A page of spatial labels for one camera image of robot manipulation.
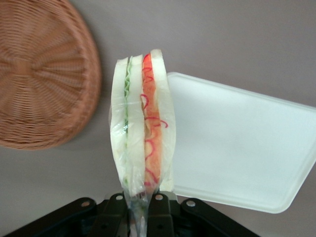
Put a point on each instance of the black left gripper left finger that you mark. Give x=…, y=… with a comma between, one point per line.
x=108, y=217

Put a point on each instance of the round brown wicker basket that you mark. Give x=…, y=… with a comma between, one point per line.
x=44, y=74

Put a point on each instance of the triangle sandwich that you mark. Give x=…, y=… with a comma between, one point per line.
x=133, y=123

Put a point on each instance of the cream plastic tray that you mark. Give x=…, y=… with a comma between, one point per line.
x=234, y=148

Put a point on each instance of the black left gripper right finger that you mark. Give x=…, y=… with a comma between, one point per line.
x=163, y=217

